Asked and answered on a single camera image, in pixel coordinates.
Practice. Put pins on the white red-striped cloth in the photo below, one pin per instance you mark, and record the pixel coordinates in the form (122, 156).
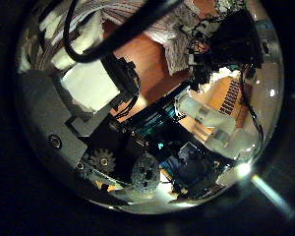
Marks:
(177, 55)

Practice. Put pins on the black slatted panel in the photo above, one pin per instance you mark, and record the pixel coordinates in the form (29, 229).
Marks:
(231, 96)

